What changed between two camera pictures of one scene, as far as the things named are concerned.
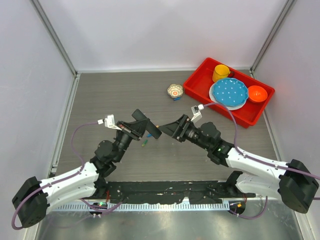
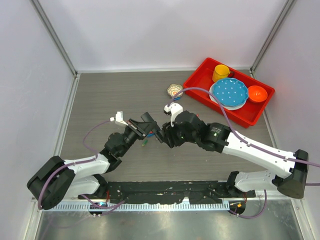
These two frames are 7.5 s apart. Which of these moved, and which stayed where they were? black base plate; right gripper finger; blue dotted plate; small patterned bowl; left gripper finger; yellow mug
Moved: right gripper finger; left gripper finger
Stayed: black base plate; blue dotted plate; small patterned bowl; yellow mug
